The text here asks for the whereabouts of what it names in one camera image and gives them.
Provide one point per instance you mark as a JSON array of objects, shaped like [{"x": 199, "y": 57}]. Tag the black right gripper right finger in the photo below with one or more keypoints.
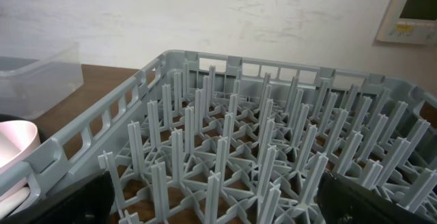
[{"x": 341, "y": 200}]

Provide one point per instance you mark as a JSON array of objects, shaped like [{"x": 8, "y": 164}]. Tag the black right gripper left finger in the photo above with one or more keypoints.
[{"x": 87, "y": 201}]

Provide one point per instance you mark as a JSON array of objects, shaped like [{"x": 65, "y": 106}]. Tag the grey plastic dishwasher rack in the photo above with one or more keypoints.
[{"x": 224, "y": 138}]

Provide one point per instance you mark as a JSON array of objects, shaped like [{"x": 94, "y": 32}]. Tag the clear plastic waste bin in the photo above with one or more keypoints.
[{"x": 36, "y": 76}]

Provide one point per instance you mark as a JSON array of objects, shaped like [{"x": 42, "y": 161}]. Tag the round black tray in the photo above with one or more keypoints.
[{"x": 6, "y": 118}]

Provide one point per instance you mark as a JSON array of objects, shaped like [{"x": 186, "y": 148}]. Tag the white wall control panel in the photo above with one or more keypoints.
[{"x": 409, "y": 22}]

